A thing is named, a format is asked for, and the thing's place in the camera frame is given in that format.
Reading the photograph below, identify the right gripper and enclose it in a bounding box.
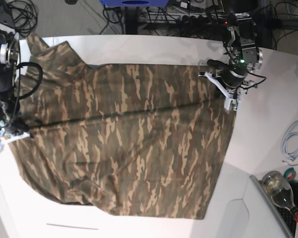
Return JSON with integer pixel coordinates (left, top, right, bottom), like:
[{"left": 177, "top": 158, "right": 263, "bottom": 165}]
[{"left": 0, "top": 104, "right": 29, "bottom": 135}]

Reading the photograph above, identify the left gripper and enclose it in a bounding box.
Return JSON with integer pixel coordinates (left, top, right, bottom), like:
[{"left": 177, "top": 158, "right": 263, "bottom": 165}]
[{"left": 207, "top": 59, "right": 253, "bottom": 92}]

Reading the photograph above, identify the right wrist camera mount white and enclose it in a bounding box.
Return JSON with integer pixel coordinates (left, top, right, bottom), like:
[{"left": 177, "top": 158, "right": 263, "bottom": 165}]
[{"left": 0, "top": 120, "right": 31, "bottom": 152}]

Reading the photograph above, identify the white paper label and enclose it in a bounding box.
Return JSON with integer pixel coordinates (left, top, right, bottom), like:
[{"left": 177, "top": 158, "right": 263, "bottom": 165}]
[{"left": 46, "top": 223, "right": 99, "bottom": 231}]

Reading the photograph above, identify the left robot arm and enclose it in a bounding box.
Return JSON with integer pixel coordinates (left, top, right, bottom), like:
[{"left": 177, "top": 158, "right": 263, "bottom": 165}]
[{"left": 205, "top": 0, "right": 267, "bottom": 90}]

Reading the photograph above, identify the black mesh tray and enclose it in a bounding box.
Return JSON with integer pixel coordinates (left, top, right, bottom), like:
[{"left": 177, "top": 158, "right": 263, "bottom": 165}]
[{"left": 276, "top": 181, "right": 298, "bottom": 236}]

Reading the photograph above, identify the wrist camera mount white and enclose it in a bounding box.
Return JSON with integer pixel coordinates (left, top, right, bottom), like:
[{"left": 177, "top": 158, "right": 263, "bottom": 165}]
[
  {"left": 0, "top": 120, "right": 31, "bottom": 152},
  {"left": 198, "top": 71, "right": 240, "bottom": 112}
]

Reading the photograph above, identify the clear plastic bottle red cap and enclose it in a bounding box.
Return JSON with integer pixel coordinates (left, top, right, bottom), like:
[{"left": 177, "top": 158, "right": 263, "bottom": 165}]
[{"left": 261, "top": 171, "right": 298, "bottom": 223}]

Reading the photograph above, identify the green tape roll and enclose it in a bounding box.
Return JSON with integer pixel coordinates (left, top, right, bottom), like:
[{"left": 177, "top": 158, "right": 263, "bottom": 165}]
[{"left": 284, "top": 167, "right": 296, "bottom": 181}]

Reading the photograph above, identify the blue bin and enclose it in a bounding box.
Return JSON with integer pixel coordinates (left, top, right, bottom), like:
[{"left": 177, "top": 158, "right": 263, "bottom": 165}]
[{"left": 101, "top": 0, "right": 169, "bottom": 7}]

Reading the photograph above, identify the camouflage t-shirt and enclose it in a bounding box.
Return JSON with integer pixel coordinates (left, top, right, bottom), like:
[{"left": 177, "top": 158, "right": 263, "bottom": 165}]
[{"left": 10, "top": 35, "right": 236, "bottom": 220}]

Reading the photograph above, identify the black power strip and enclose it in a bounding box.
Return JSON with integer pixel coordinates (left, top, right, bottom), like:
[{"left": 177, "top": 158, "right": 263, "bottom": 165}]
[{"left": 178, "top": 11, "right": 228, "bottom": 28}]

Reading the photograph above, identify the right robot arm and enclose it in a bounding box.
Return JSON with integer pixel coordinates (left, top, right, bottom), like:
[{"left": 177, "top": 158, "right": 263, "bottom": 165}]
[{"left": 0, "top": 0, "right": 43, "bottom": 135}]

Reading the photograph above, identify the coiled white cable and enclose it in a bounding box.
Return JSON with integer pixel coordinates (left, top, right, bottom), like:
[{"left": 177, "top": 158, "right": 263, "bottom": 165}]
[{"left": 281, "top": 116, "right": 298, "bottom": 166}]

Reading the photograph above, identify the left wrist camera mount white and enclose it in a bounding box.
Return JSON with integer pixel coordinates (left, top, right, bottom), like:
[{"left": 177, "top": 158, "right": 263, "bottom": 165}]
[{"left": 198, "top": 71, "right": 240, "bottom": 112}]

